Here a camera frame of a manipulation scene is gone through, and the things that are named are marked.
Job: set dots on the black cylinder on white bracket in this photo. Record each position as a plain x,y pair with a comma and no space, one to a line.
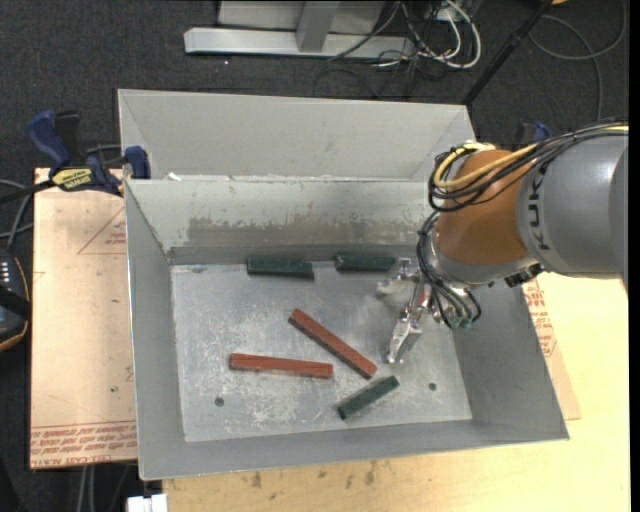
522,276

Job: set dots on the grey metal bin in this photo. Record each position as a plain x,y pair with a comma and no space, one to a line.
280,325

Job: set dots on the brown cardboard board red print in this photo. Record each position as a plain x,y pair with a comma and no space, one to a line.
80,310

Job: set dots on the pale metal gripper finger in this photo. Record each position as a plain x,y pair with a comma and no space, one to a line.
391,287
403,340

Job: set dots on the red-brown flat block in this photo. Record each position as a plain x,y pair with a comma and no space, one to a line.
332,343
280,365

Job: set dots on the dark green flat block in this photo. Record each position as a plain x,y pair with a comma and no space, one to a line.
368,397
280,266
365,263

